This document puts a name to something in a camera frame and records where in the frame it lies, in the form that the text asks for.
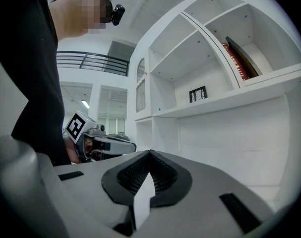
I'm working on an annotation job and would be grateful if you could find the dark brown book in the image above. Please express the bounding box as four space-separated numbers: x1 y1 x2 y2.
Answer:
225 36 260 79

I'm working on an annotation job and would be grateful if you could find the ribbed glass cabinet door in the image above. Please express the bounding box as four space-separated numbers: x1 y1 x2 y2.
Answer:
136 58 147 114

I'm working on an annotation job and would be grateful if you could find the white wall shelf compartment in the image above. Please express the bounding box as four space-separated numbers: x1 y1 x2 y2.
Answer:
149 58 237 118

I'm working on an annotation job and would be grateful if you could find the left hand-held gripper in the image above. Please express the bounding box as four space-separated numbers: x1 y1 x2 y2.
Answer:
65 111 137 162

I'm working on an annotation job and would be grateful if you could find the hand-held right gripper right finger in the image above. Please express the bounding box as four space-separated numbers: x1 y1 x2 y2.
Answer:
134 149 276 238

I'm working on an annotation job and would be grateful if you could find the person's left hand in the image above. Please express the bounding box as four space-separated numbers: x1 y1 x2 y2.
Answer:
83 137 94 156

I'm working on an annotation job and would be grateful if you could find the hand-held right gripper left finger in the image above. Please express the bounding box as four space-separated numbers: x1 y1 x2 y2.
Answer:
52 149 152 233

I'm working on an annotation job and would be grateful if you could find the person's head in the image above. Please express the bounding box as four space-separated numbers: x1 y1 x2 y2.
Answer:
49 0 114 38

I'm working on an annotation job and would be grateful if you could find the white desk with drawers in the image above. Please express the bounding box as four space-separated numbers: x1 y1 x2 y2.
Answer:
126 0 301 214

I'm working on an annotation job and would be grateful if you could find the black head camera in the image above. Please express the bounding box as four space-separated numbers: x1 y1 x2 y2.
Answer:
111 3 126 26

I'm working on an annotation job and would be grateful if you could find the red book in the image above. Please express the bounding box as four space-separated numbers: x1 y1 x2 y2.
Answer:
221 42 249 81

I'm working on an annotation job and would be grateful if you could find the black metal railing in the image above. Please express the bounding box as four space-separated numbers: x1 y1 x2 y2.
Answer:
56 51 130 77

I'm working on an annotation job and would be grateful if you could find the person's left forearm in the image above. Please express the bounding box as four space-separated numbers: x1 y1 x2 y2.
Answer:
63 136 81 165

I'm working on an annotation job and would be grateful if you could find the black picture frame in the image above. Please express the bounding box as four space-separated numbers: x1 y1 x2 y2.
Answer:
189 85 208 104

